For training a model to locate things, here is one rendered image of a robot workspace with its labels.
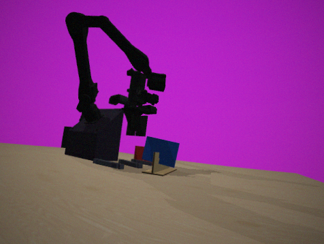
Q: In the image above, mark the tan slotted board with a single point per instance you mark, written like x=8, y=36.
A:
x=158, y=169

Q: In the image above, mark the red board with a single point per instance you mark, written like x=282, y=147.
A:
x=138, y=153

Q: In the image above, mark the blue notched board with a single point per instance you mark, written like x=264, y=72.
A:
x=167, y=150

